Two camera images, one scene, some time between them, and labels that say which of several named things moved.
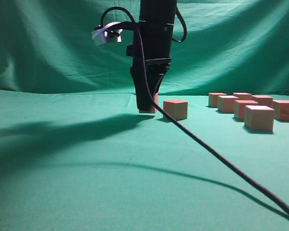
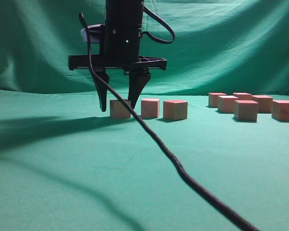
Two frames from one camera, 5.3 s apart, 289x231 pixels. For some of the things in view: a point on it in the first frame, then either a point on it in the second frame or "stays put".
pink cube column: (177, 109) stays put
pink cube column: (284, 109) stays put
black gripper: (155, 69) → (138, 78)
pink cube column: (259, 118) → (118, 110)
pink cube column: (213, 98) stays put
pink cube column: (239, 108) stays put
